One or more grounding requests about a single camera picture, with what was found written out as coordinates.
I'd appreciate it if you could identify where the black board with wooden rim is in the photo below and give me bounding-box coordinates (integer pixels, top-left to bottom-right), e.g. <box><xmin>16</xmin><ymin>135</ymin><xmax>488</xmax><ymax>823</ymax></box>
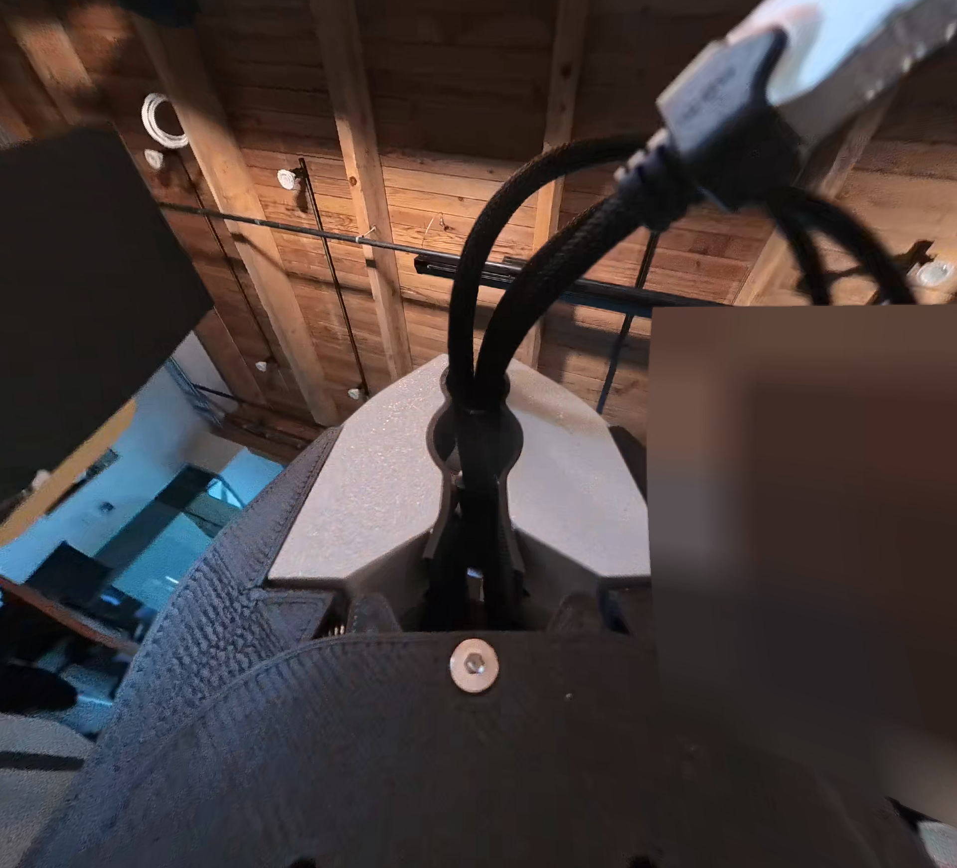
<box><xmin>0</xmin><ymin>124</ymin><xmax>218</xmax><ymax>548</ymax></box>

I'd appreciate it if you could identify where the long wooden office desk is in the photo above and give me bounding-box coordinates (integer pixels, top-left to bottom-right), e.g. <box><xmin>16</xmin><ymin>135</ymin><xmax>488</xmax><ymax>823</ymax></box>
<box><xmin>0</xmin><ymin>575</ymin><xmax>143</xmax><ymax>658</ymax></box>

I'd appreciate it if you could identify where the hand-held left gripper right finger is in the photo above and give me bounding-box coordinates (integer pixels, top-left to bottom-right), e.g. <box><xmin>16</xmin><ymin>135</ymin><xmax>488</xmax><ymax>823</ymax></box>
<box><xmin>497</xmin><ymin>362</ymin><xmax>651</xmax><ymax>626</ymax></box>

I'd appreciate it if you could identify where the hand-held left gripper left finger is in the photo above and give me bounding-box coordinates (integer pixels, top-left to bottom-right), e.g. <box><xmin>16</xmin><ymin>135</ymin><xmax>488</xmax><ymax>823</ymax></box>
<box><xmin>266</xmin><ymin>354</ymin><xmax>457</xmax><ymax>630</ymax></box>

